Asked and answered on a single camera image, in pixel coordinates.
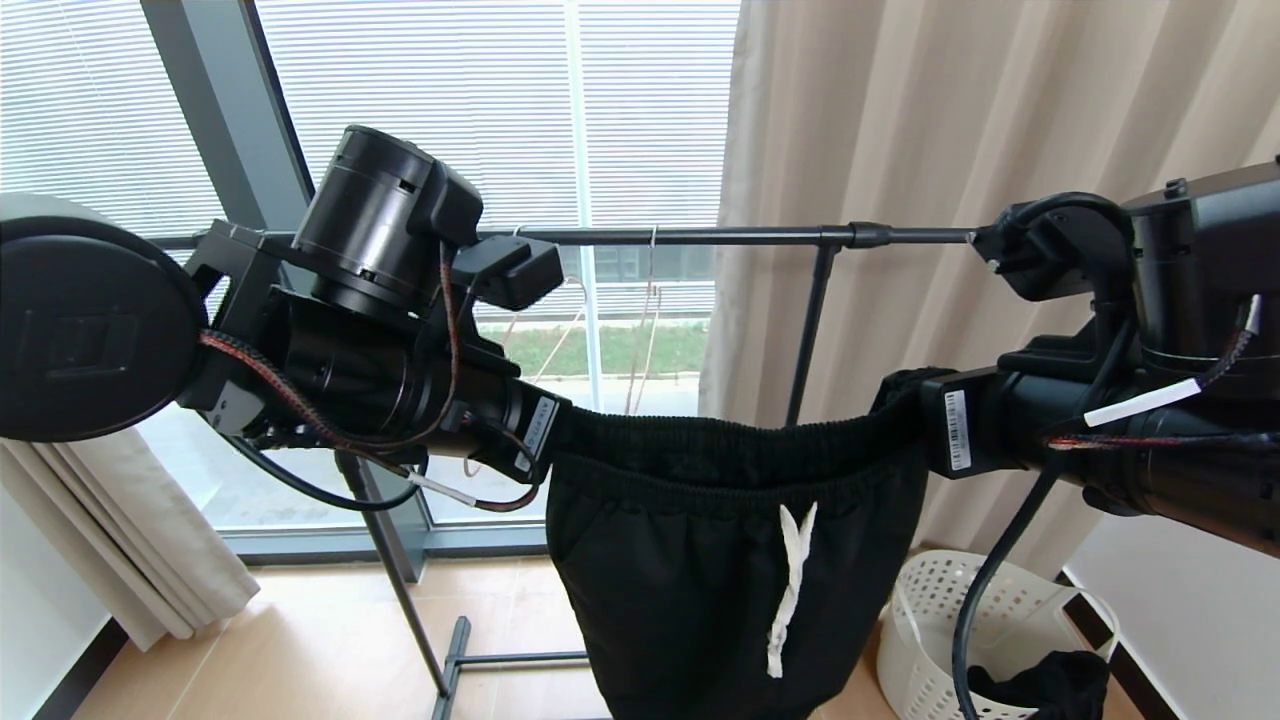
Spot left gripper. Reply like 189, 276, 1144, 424
268, 295, 573, 483

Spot black shorts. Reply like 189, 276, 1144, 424
545, 368, 953, 720

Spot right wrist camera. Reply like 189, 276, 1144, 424
972, 193, 1136, 346

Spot black clothes rack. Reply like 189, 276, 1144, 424
150, 222, 979, 720

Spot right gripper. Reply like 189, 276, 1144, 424
920, 340, 1280, 556

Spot black cable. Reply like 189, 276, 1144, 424
225, 435, 431, 511
950, 300, 1136, 720

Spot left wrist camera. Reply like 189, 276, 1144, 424
440, 235, 566, 341

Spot white laundry basket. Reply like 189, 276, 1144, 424
878, 548, 1121, 720

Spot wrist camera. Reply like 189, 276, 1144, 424
972, 193, 1136, 346
440, 235, 566, 341

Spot window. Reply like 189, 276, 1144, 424
0, 0, 743, 561

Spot black garment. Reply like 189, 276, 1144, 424
965, 650, 1113, 720

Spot beige curtain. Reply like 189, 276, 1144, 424
0, 428, 263, 653
698, 0, 1280, 583

